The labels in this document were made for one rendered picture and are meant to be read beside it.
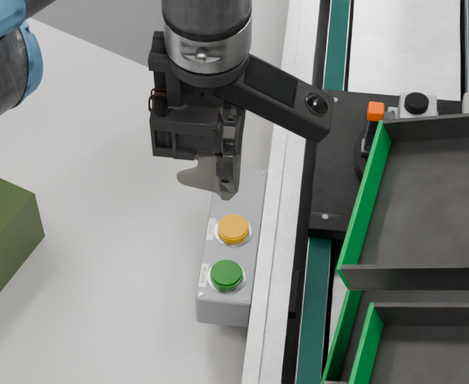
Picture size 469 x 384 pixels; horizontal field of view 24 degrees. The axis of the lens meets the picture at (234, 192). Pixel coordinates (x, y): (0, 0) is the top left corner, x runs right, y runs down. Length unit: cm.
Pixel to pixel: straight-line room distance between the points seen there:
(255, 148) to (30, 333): 43
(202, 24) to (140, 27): 213
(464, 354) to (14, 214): 88
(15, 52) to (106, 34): 166
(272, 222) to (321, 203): 7
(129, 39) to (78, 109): 131
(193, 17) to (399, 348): 33
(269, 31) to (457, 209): 108
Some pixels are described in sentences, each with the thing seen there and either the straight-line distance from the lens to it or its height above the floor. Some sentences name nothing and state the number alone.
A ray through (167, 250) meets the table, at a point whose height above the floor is 86.
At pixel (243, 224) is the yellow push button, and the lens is 141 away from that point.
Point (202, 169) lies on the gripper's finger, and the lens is 106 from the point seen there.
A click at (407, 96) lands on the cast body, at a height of 109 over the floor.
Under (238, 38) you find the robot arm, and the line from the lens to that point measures 92.
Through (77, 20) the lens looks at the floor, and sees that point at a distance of 306.
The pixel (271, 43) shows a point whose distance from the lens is 177.
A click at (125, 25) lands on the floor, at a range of 303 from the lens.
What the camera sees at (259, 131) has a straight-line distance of 165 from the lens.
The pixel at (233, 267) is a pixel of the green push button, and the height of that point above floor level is 97.
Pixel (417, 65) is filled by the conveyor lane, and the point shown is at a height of 92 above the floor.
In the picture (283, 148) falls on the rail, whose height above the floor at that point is 96.
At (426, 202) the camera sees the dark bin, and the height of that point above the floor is 153.
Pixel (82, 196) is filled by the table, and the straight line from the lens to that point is 159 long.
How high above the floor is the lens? 212
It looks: 53 degrees down
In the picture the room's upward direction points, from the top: straight up
